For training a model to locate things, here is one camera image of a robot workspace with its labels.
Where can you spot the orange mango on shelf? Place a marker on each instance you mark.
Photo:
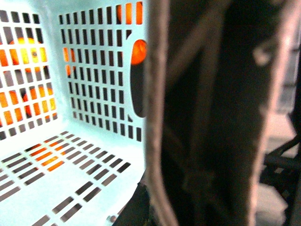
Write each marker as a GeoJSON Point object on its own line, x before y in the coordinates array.
{"type": "Point", "coordinates": [35, 55]}

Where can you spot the light blue plastic basket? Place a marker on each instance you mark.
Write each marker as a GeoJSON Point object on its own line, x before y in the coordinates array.
{"type": "Point", "coordinates": [72, 148]}

